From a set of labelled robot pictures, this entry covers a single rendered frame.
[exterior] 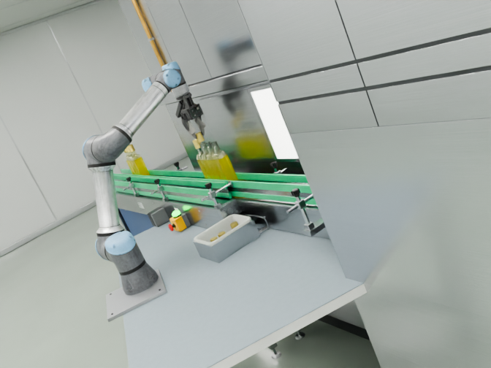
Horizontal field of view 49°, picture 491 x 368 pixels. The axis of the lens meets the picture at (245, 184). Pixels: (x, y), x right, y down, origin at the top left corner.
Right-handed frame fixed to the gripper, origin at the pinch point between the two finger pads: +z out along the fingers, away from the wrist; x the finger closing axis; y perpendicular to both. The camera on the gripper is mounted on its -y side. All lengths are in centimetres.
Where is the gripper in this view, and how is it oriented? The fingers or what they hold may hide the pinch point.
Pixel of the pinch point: (198, 134)
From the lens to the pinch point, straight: 254.2
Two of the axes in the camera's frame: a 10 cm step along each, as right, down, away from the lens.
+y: 5.2, 0.4, -8.6
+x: 7.7, -4.6, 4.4
